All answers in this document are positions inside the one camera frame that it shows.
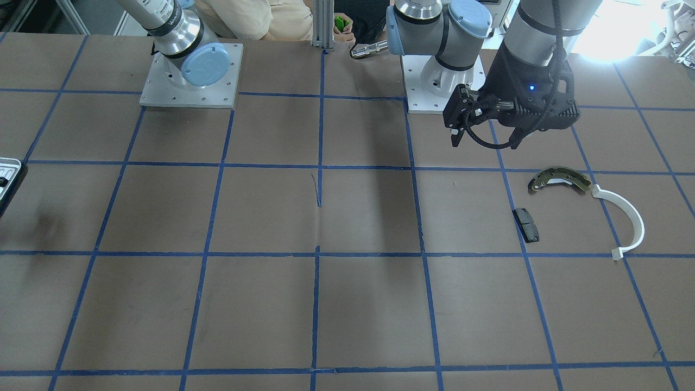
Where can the silver metal tray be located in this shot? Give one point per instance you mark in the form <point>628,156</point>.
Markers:
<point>11,170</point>

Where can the dark grey brake pad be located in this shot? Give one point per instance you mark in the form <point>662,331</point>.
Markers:
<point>526,225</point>

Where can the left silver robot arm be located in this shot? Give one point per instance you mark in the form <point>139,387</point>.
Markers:
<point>454,31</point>

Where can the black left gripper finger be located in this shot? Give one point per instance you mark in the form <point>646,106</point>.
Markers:
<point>456,135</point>

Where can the aluminium frame post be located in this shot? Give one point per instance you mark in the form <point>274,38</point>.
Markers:
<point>323,23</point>

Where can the person in beige shirt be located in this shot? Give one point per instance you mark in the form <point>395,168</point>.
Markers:
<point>258,20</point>

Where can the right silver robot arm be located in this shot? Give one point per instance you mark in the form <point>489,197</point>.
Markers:
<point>183,38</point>

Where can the white curved plastic part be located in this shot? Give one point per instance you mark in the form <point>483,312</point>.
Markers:
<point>630,211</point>

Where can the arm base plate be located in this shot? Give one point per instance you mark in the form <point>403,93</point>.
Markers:
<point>429,85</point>
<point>166,88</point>

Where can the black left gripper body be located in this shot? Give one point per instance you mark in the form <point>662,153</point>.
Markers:
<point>502,76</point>

